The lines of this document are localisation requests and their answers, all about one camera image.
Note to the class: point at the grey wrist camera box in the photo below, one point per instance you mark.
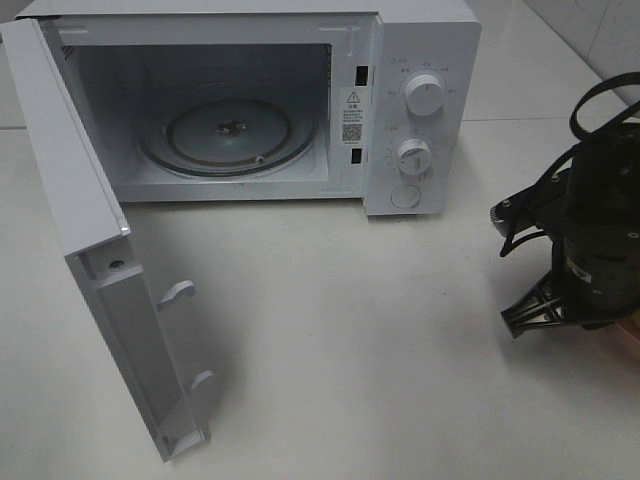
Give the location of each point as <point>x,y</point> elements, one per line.
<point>525,210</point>

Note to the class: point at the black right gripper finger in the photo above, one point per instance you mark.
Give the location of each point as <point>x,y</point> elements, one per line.
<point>539,308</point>

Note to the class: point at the white microwave knob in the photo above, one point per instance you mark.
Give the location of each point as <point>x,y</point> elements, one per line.
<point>414,157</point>
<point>424,94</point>

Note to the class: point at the round white door button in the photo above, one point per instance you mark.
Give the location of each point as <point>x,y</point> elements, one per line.
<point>406,196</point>

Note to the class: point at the pink round plate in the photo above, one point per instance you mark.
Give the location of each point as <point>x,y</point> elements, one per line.
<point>627,331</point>

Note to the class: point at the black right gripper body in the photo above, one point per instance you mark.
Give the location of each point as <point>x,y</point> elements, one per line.
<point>597,284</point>

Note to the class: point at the white microwave oven body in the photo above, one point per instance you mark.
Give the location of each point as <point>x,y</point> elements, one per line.
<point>347,61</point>

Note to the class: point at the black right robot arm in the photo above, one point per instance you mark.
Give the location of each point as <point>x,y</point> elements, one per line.
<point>590,212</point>

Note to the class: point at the glass microwave turntable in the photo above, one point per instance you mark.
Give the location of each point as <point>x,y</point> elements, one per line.
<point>229,138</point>

